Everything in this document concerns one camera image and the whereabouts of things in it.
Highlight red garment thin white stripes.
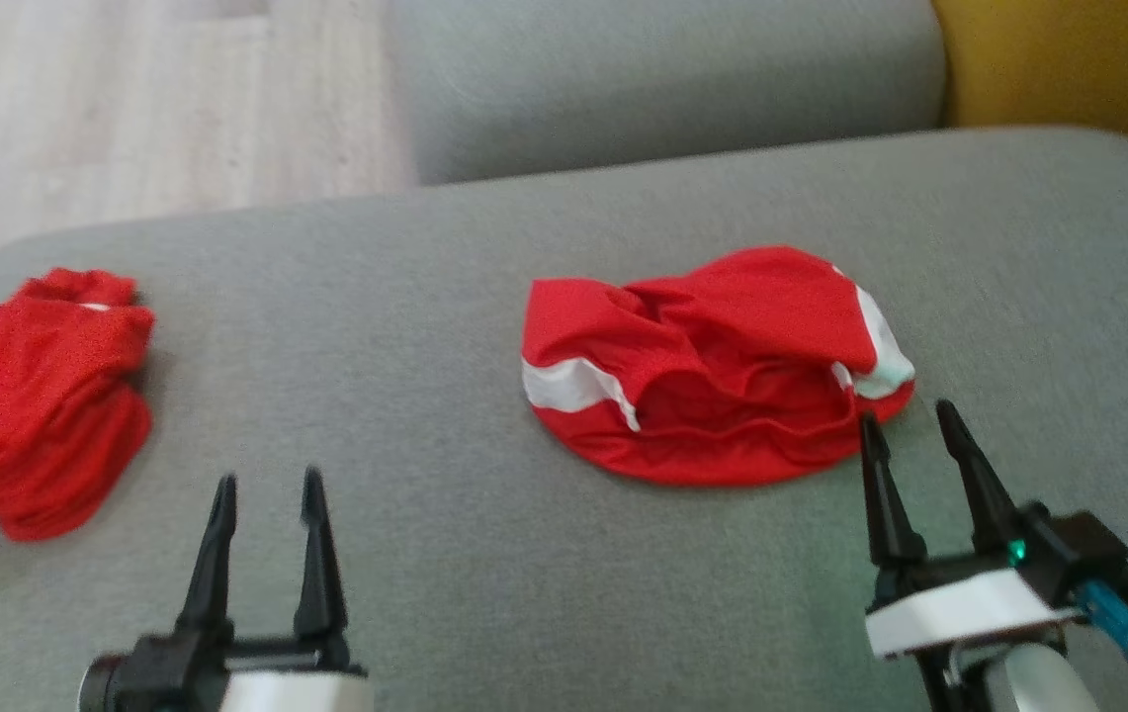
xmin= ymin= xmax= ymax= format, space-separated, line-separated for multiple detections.
xmin=0 ymin=267 xmax=157 ymax=543

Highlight yellow sofa back cushion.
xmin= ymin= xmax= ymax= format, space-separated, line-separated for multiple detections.
xmin=931 ymin=0 xmax=1128 ymax=179

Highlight small grey sofa cushion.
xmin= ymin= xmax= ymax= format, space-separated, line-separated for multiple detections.
xmin=388 ymin=0 xmax=950 ymax=187

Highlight red garment wide white bands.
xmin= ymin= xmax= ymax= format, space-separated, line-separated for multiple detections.
xmin=521 ymin=245 xmax=917 ymax=488

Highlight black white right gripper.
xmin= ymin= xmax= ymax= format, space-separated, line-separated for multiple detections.
xmin=858 ymin=398 xmax=1086 ymax=712

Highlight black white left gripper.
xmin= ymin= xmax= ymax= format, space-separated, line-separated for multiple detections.
xmin=124 ymin=466 xmax=374 ymax=712

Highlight large grey sofa seat cushion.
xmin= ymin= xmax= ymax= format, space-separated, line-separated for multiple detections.
xmin=0 ymin=126 xmax=1128 ymax=712

